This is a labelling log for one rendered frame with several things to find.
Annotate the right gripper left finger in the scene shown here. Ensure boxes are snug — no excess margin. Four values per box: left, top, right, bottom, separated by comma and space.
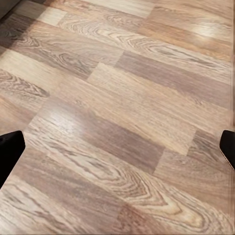
0, 130, 25, 189

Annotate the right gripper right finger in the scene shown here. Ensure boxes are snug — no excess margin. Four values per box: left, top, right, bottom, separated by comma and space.
219, 130, 235, 169

